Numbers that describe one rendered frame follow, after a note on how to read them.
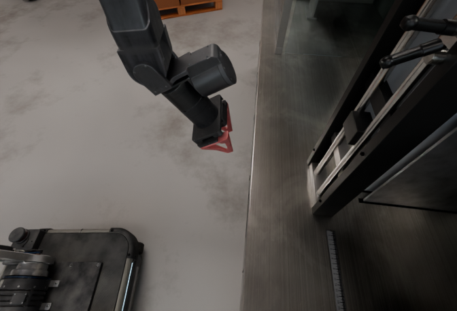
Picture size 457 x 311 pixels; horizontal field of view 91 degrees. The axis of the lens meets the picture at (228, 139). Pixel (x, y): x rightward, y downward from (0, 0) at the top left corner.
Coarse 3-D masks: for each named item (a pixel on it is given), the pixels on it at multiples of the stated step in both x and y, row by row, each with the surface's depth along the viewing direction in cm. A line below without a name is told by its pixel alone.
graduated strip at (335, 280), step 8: (328, 232) 54; (328, 240) 53; (336, 240) 53; (328, 248) 52; (336, 248) 52; (336, 256) 51; (336, 264) 50; (336, 272) 49; (336, 280) 48; (336, 288) 47; (336, 296) 46; (344, 296) 47; (336, 304) 46; (344, 304) 46
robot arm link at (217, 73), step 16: (208, 48) 34; (144, 64) 31; (176, 64) 37; (192, 64) 34; (208, 64) 34; (224, 64) 35; (144, 80) 33; (160, 80) 34; (192, 80) 36; (208, 80) 35; (224, 80) 35
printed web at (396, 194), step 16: (448, 144) 37; (416, 160) 42; (432, 160) 41; (448, 160) 40; (400, 176) 47; (416, 176) 46; (432, 176) 45; (448, 176) 45; (384, 192) 53; (400, 192) 52; (416, 192) 51; (432, 192) 50; (448, 192) 49; (432, 208) 57; (448, 208) 56
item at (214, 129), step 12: (216, 96) 48; (192, 108) 40; (204, 108) 41; (216, 108) 44; (192, 120) 43; (204, 120) 43; (216, 120) 44; (192, 132) 45; (204, 132) 44; (216, 132) 42
